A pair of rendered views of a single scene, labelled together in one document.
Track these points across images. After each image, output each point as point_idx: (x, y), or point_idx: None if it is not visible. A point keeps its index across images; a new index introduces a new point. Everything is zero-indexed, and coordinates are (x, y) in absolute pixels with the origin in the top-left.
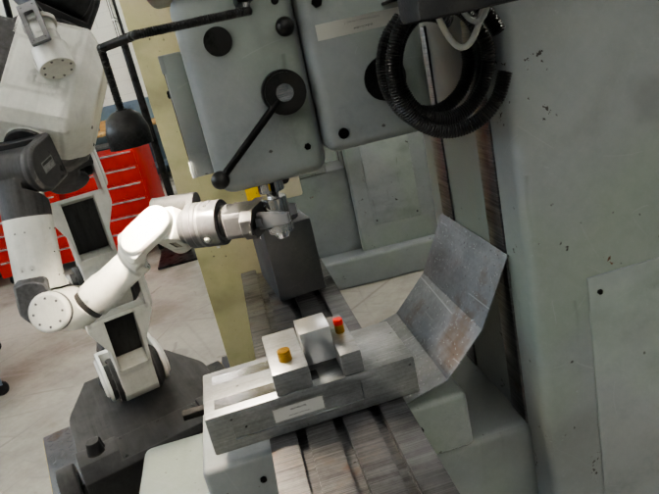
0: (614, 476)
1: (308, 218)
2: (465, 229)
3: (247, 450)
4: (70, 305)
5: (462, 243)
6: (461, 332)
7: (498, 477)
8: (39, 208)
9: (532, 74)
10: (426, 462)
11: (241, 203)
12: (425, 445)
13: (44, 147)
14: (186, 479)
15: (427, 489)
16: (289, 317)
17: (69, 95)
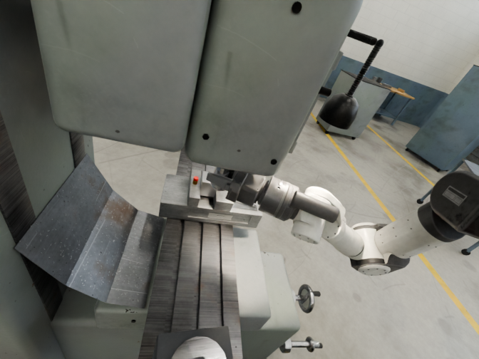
0: None
1: (160, 334)
2: (54, 197)
3: (238, 231)
4: (354, 227)
5: (63, 204)
6: (115, 206)
7: None
8: (422, 207)
9: None
10: (182, 164)
11: (251, 184)
12: (179, 168)
13: (471, 185)
14: (268, 282)
15: (187, 158)
16: (204, 310)
17: None
